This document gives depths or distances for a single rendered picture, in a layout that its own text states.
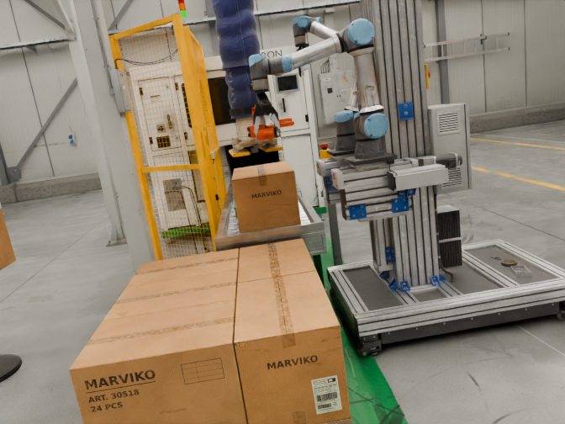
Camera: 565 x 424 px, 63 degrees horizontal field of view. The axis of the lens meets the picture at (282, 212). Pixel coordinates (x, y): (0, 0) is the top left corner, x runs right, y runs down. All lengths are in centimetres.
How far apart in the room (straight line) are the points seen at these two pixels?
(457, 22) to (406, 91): 1046
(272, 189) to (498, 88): 1095
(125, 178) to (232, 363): 218
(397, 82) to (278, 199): 101
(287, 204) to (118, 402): 159
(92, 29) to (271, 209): 181
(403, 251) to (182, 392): 148
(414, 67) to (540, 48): 1147
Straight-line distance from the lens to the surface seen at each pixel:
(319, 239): 295
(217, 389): 185
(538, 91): 1400
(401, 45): 262
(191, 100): 359
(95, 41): 370
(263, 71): 218
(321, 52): 235
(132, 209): 370
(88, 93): 592
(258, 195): 292
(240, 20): 271
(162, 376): 185
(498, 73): 1343
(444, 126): 265
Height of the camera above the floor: 135
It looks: 13 degrees down
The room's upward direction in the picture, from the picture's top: 8 degrees counter-clockwise
